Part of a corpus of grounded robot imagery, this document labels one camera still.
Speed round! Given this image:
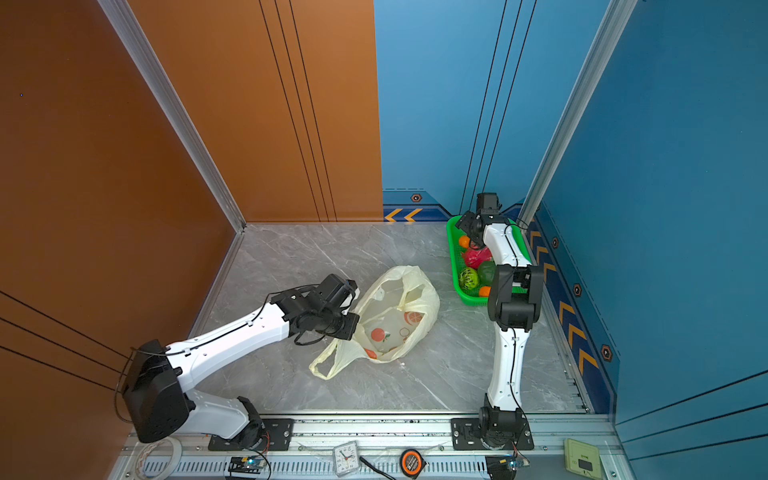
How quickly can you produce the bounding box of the red dragon fruit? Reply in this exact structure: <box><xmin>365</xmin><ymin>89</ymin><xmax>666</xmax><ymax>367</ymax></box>
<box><xmin>462</xmin><ymin>247</ymin><xmax>493</xmax><ymax>270</ymax></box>

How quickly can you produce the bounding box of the large green lime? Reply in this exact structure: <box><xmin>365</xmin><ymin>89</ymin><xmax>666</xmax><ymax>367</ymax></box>
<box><xmin>477</xmin><ymin>260</ymin><xmax>496</xmax><ymax>286</ymax></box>

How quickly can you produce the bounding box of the translucent yellowish plastic bag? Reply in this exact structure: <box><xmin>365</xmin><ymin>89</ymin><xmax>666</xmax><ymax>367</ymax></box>
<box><xmin>309</xmin><ymin>266</ymin><xmax>440</xmax><ymax>380</ymax></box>

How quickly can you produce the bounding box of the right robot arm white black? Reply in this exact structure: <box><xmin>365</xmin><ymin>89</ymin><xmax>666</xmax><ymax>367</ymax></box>
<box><xmin>456</xmin><ymin>192</ymin><xmax>544</xmax><ymax>450</ymax></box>

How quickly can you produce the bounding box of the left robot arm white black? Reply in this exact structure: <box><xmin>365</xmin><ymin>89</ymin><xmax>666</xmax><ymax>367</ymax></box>
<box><xmin>119</xmin><ymin>274</ymin><xmax>359</xmax><ymax>450</ymax></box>

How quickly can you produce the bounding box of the green plastic basket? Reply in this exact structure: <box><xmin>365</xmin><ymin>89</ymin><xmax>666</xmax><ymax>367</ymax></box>
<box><xmin>446</xmin><ymin>216</ymin><xmax>531</xmax><ymax>306</ymax></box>

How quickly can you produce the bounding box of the small white clock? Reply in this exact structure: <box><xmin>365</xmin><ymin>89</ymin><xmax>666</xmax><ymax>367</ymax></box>
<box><xmin>333</xmin><ymin>441</ymin><xmax>361</xmax><ymax>478</ymax></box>

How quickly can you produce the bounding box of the left circuit board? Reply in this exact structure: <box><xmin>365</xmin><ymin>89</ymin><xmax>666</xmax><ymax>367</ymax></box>
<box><xmin>227</xmin><ymin>455</ymin><xmax>271</xmax><ymax>479</ymax></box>

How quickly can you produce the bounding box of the circuit board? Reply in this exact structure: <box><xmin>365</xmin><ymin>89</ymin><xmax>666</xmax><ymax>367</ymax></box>
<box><xmin>227</xmin><ymin>455</ymin><xmax>271</xmax><ymax>479</ymax></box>
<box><xmin>485</xmin><ymin>455</ymin><xmax>530</xmax><ymax>480</ymax></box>

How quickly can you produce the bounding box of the orange black tape measure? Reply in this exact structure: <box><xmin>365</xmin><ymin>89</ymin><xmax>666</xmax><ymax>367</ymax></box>
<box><xmin>399</xmin><ymin>449</ymin><xmax>426</xmax><ymax>479</ymax></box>

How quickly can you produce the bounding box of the right circuit board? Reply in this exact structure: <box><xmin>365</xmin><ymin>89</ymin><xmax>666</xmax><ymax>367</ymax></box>
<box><xmin>485</xmin><ymin>455</ymin><xmax>530</xmax><ymax>480</ymax></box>

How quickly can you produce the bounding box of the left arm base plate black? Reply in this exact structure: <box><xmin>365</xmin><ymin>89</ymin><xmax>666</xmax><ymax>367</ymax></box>
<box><xmin>208</xmin><ymin>418</ymin><xmax>294</xmax><ymax>453</ymax></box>

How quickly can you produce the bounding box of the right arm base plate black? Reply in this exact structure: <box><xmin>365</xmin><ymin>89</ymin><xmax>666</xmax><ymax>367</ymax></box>
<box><xmin>450</xmin><ymin>417</ymin><xmax>535</xmax><ymax>451</ymax></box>

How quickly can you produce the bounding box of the coiled white cable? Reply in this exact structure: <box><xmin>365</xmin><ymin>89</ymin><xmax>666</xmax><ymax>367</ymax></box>
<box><xmin>133</xmin><ymin>436</ymin><xmax>184</xmax><ymax>480</ymax></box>

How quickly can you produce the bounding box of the right aluminium frame post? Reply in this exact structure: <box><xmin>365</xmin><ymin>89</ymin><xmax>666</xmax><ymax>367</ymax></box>
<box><xmin>519</xmin><ymin>0</ymin><xmax>637</xmax><ymax>226</ymax></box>

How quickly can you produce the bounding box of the aluminium frame post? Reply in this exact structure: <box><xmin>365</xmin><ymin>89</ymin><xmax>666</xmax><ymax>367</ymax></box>
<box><xmin>519</xmin><ymin>0</ymin><xmax>637</xmax><ymax>226</ymax></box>
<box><xmin>98</xmin><ymin>0</ymin><xmax>247</xmax><ymax>234</ymax></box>

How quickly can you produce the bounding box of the left aluminium frame post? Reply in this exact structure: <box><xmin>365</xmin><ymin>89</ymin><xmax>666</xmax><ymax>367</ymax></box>
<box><xmin>98</xmin><ymin>0</ymin><xmax>247</xmax><ymax>234</ymax></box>

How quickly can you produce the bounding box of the green wall switch box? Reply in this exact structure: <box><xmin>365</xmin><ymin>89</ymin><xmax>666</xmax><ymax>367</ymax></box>
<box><xmin>564</xmin><ymin>439</ymin><xmax>603</xmax><ymax>480</ymax></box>

